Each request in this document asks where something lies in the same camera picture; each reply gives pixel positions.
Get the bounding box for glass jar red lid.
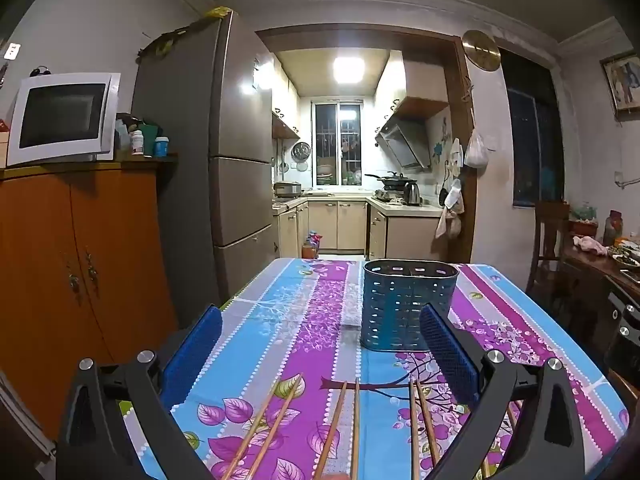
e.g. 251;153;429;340
603;210;623;246

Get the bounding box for framed elephant picture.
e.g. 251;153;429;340
600;52;640;121

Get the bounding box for dark green leafy bundle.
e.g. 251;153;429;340
137;25;201;63

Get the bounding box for brown refrigerator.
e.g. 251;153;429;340
131;10;276;306

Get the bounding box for blue perforated utensil holder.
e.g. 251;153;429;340
362;259;460;352

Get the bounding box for beige wall cabinet over hood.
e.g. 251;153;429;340
375;50;450;121

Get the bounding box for beige wall cabinet over sink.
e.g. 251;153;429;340
272;57;301;140

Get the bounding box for round gold wall clock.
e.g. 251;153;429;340
461;30;502;72

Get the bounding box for black wok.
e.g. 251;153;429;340
365;172;412;191

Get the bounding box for hanging white plastic bag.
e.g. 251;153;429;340
464;127;490;169

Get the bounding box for barred kitchen window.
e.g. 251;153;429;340
314;102;362;186

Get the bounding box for oil bottles on floor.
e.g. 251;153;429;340
301;232;323;260

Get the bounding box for steel range hood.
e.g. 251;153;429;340
375;114;432;171

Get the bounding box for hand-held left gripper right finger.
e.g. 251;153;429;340
419;304;586;480

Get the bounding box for beige kitchen base cabinets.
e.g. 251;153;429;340
274;199;446;261

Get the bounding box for white microwave oven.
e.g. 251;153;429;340
6;72;121;168

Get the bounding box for group of white bowls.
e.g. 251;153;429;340
612;240;640;271

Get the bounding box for dark room window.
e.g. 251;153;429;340
500;50;566;207

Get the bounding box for hanging beige cloth bag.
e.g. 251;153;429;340
435;205;465;240

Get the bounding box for floral striped tablecloth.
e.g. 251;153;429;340
122;257;632;480

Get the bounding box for wooden dining chair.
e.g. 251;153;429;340
525;201;571;296

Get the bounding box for brown door frame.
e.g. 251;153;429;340
255;27;478;263

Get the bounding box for square kitchen ceiling light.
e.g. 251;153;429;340
334;57;365;85

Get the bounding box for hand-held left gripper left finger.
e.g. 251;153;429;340
56;304;223;480

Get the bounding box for green plastic container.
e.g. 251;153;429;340
139;122;160;156

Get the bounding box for orange wooden cabinet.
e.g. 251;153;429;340
0;157;180;441

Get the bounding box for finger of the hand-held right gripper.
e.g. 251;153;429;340
606;294;640;375

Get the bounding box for pink cloth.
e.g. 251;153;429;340
572;235;608;256

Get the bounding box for set of wooden chopsticks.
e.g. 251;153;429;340
220;372;521;480

